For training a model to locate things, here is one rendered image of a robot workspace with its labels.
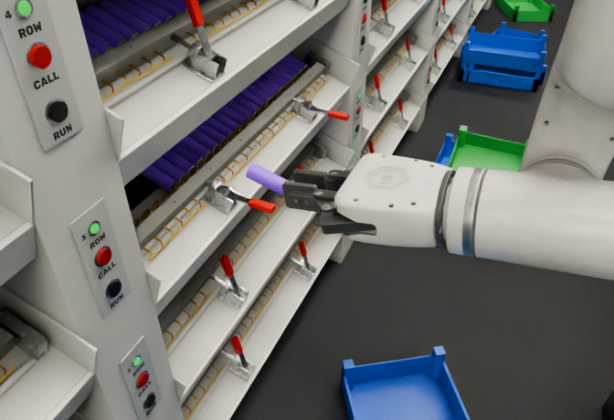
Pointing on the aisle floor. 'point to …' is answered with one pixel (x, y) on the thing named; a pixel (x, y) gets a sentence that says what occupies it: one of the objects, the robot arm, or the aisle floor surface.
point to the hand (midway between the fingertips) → (307, 190)
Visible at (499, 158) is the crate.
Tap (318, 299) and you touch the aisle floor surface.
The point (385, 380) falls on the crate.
